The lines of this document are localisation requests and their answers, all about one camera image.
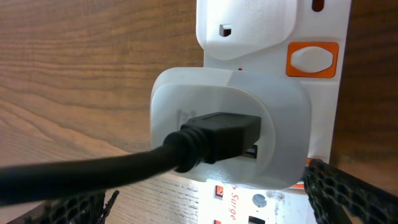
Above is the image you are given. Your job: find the white power strip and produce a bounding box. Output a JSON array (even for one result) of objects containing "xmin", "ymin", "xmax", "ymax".
[{"xmin": 180, "ymin": 0, "xmax": 351, "ymax": 223}]

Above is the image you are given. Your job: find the white USB charger adapter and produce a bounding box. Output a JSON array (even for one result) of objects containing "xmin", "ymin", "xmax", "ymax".
[{"xmin": 150, "ymin": 67, "xmax": 312, "ymax": 190}]

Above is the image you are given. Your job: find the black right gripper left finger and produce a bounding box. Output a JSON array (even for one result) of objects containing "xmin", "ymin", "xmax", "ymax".
[{"xmin": 7, "ymin": 190, "xmax": 119, "ymax": 224}]

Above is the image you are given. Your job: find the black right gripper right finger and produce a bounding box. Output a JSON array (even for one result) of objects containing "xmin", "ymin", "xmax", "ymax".
[{"xmin": 303, "ymin": 159, "xmax": 397, "ymax": 224}]

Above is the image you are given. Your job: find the black charging cable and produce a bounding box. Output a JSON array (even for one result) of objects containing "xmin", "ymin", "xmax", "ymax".
[{"xmin": 0, "ymin": 111, "xmax": 262, "ymax": 208}]

